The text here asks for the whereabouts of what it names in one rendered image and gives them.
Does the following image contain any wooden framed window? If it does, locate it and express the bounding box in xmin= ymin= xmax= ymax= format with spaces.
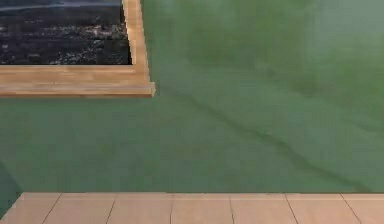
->
xmin=0 ymin=0 xmax=156 ymax=99

